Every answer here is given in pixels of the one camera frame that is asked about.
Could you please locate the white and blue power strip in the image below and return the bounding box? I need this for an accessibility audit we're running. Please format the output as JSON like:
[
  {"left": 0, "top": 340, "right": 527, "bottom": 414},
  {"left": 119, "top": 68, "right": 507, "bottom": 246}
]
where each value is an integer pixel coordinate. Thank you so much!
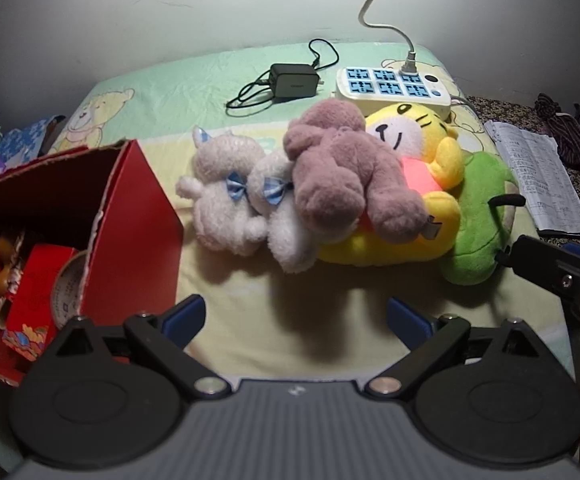
[{"left": 332, "top": 65, "right": 453, "bottom": 121}]

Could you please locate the bear print cloth covered desktop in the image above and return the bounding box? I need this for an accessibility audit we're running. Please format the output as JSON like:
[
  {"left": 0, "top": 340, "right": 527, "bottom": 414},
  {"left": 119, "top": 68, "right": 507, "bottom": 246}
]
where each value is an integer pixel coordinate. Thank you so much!
[{"left": 44, "top": 42, "right": 580, "bottom": 381}]

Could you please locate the black charger with cable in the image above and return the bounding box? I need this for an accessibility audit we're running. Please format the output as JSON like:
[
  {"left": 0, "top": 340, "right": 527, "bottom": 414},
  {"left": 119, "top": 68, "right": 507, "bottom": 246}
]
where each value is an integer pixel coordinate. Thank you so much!
[{"left": 226, "top": 38, "right": 341, "bottom": 118}]

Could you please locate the small red gift box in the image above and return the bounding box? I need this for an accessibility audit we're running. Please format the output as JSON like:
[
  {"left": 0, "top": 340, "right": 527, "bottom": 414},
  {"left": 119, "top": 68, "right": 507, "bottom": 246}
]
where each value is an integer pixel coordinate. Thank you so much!
[{"left": 2, "top": 244, "right": 78, "bottom": 363}]

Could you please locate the dark striped cloth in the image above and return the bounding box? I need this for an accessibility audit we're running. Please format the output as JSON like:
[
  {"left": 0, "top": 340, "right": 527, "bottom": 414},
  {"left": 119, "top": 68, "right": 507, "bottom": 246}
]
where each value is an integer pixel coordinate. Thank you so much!
[{"left": 535, "top": 92, "right": 580, "bottom": 181}]

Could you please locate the mauve plush teddy bear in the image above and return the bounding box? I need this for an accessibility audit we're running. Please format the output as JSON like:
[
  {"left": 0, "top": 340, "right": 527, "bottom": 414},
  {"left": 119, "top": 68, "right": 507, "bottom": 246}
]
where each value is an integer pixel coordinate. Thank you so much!
[{"left": 282, "top": 99, "right": 428, "bottom": 246}]

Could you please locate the blue floral cloth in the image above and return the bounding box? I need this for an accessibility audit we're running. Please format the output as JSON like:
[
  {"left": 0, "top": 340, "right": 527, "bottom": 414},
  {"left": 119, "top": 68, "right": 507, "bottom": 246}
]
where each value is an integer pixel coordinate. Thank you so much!
[{"left": 0, "top": 115, "right": 68, "bottom": 161}]

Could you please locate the yellow plush tiger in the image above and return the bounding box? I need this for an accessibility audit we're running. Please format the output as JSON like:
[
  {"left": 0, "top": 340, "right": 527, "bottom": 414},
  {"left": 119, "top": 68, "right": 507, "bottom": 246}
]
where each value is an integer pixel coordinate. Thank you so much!
[{"left": 315, "top": 102, "right": 466, "bottom": 266}]

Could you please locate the orange toy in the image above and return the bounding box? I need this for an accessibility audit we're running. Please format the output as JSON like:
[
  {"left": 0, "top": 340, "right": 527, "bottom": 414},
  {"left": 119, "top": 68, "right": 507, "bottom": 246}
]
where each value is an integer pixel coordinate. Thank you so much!
[{"left": 0, "top": 235, "right": 13, "bottom": 296}]

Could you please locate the white plush rabbit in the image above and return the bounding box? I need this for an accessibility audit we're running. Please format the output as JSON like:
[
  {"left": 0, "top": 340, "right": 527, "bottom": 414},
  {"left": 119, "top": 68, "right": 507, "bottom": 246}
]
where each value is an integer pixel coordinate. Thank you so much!
[
  {"left": 176, "top": 127, "right": 271, "bottom": 257},
  {"left": 247, "top": 152, "right": 321, "bottom": 275}
]

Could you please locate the handwritten notebook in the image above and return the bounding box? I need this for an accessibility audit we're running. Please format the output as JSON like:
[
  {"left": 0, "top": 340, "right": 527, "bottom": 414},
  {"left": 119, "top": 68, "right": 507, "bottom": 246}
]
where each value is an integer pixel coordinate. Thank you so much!
[{"left": 484, "top": 120, "right": 580, "bottom": 238}]

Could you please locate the speckled brown blanket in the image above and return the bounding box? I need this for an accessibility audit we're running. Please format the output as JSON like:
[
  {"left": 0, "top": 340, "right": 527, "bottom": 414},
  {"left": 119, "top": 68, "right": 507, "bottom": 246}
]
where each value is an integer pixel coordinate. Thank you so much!
[{"left": 465, "top": 95, "right": 580, "bottom": 251}]

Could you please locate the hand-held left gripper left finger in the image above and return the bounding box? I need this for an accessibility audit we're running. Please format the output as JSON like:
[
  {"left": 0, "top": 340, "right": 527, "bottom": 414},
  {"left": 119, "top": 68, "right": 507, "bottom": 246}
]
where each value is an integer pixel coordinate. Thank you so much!
[{"left": 44, "top": 294, "right": 233, "bottom": 402}]

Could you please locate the white power cable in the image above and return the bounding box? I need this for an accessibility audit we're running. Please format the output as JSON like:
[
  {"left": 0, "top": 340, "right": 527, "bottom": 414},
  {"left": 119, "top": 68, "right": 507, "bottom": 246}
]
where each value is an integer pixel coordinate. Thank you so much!
[{"left": 360, "top": 0, "right": 418, "bottom": 75}]

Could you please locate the red cardboard box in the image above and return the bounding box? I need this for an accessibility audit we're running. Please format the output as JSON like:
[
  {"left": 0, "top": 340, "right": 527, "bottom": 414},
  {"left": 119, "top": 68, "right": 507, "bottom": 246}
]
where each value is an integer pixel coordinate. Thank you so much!
[{"left": 0, "top": 139, "right": 185, "bottom": 387}]

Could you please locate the green plush toy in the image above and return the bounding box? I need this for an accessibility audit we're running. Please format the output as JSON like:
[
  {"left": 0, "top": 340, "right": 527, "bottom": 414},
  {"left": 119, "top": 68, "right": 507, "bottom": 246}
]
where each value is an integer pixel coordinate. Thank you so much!
[{"left": 440, "top": 150, "right": 527, "bottom": 287}]

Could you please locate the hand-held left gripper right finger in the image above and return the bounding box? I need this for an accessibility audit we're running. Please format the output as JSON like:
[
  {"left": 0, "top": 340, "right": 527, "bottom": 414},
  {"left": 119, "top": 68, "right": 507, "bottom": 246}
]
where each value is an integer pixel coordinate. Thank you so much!
[{"left": 364, "top": 296, "right": 552, "bottom": 402}]

